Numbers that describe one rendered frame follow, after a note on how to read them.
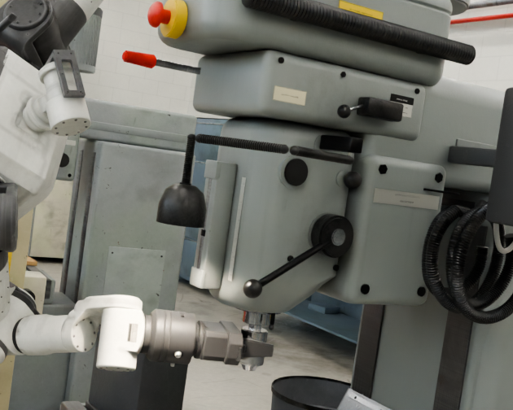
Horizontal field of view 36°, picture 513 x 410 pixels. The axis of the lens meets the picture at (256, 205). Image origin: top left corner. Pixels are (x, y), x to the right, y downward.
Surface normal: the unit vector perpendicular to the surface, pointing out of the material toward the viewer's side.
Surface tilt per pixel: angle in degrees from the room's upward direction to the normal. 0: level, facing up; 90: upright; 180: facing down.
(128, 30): 90
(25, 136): 58
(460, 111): 90
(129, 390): 90
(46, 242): 90
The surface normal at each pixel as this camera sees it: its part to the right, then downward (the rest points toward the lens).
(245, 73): -0.84, -0.09
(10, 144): 0.74, -0.40
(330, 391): -0.22, -0.04
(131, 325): 0.26, -0.29
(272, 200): 0.06, 0.06
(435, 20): 0.51, 0.12
